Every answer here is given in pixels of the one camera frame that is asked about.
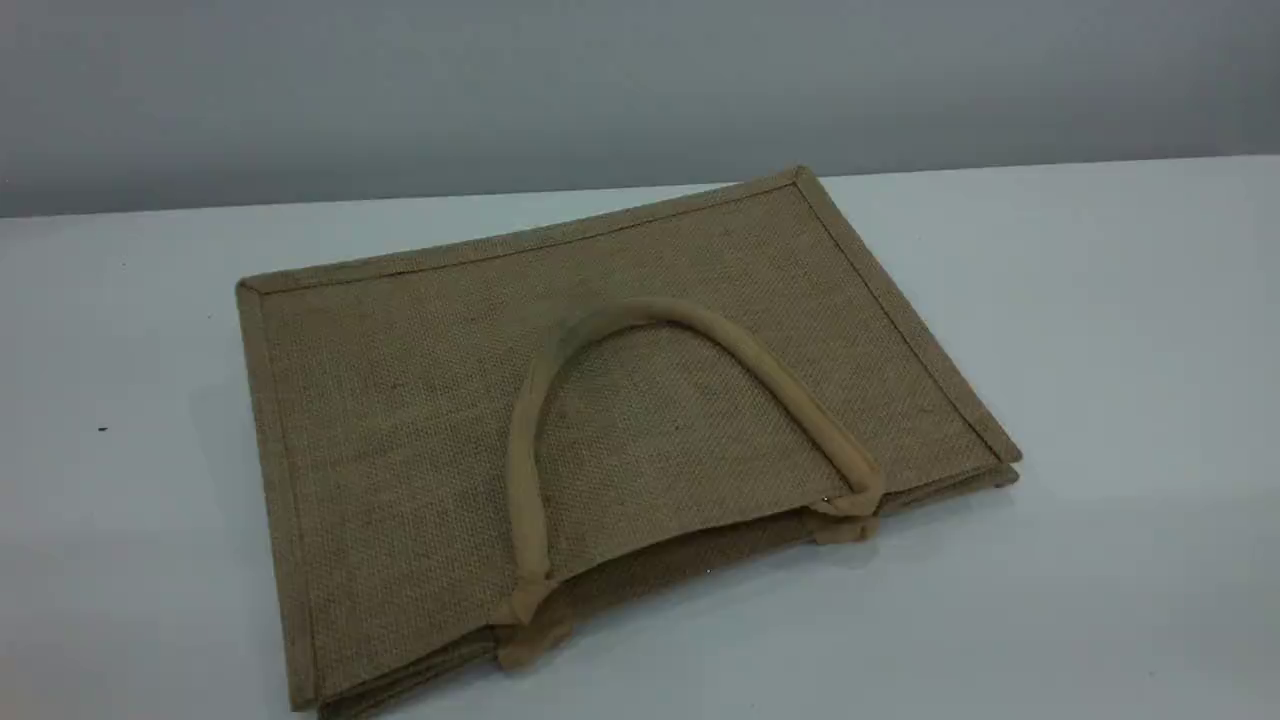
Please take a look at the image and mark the brown jute tote bag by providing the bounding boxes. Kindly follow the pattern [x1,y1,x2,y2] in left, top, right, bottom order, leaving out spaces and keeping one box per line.
[235,165,1023,720]

